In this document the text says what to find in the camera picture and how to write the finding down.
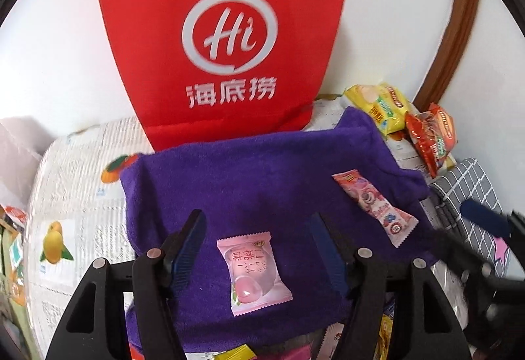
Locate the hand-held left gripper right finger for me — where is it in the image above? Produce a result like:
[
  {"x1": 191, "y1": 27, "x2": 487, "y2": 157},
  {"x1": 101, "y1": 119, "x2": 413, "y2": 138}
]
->
[{"x1": 308, "y1": 212, "x2": 472, "y2": 360}]

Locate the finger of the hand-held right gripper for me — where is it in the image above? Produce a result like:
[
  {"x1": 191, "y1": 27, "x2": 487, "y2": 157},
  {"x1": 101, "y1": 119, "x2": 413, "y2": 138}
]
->
[
  {"x1": 430, "y1": 227, "x2": 499, "y2": 291},
  {"x1": 459, "y1": 199, "x2": 525, "y2": 240}
]

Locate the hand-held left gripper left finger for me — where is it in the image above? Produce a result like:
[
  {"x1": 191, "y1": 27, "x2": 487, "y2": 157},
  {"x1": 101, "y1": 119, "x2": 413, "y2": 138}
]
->
[{"x1": 45, "y1": 209, "x2": 208, "y2": 360}]

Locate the pink peach candy packet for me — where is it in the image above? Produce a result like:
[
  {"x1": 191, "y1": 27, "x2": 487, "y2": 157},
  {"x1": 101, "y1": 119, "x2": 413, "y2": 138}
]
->
[{"x1": 217, "y1": 231, "x2": 294, "y2": 317}]

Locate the grey checked cloth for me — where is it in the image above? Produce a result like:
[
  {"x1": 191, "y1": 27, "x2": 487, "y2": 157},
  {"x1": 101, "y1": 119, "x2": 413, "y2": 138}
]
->
[{"x1": 427, "y1": 157, "x2": 513, "y2": 283}]

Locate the long pink snack bar packet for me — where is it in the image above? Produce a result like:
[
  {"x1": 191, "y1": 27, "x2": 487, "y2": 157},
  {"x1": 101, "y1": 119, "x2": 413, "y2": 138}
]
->
[{"x1": 331, "y1": 169, "x2": 420, "y2": 249}]

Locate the purple towel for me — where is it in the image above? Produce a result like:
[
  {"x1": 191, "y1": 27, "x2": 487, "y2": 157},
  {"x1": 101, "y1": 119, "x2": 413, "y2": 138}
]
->
[{"x1": 119, "y1": 106, "x2": 439, "y2": 360}]

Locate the white red snack packet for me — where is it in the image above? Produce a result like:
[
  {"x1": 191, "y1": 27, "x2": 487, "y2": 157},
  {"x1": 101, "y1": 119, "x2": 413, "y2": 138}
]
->
[{"x1": 316, "y1": 321, "x2": 349, "y2": 360}]

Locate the yellow snack packet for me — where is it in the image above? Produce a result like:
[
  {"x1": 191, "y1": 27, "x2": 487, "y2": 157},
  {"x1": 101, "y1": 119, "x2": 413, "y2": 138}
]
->
[{"x1": 375, "y1": 303, "x2": 396, "y2": 360}]

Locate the plain pink packet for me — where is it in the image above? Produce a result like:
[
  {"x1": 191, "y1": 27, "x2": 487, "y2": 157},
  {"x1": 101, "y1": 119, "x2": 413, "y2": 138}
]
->
[{"x1": 254, "y1": 344, "x2": 312, "y2": 360}]

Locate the small yellow candy packet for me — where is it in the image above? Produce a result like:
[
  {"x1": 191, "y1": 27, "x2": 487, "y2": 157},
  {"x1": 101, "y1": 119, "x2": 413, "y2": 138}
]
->
[{"x1": 213, "y1": 346, "x2": 257, "y2": 360}]

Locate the fruit print tablecloth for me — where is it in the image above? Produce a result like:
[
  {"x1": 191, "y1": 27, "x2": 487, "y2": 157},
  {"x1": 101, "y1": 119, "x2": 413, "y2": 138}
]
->
[{"x1": 25, "y1": 91, "x2": 472, "y2": 360}]

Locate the yellow cracker packet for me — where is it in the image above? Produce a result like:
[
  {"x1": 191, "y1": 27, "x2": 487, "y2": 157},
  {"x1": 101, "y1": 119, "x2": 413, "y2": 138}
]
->
[{"x1": 342, "y1": 82, "x2": 413, "y2": 135}]

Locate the orange white packet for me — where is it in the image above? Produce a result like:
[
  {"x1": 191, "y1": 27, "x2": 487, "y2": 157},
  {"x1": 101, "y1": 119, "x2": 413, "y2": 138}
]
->
[{"x1": 0, "y1": 204, "x2": 29, "y2": 230}]

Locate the green printed packet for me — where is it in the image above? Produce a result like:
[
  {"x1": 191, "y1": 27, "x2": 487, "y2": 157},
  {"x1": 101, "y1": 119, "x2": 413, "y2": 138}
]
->
[{"x1": 0, "y1": 230, "x2": 26, "y2": 305}]

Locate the red paper bag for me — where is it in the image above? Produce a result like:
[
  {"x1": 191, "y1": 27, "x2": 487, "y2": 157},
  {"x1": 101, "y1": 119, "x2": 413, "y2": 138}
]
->
[{"x1": 94, "y1": 0, "x2": 357, "y2": 151}]

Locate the brown door frame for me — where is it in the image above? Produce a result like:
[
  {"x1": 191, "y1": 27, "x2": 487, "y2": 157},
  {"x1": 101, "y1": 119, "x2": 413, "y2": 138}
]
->
[{"x1": 412, "y1": 0, "x2": 482, "y2": 110}]

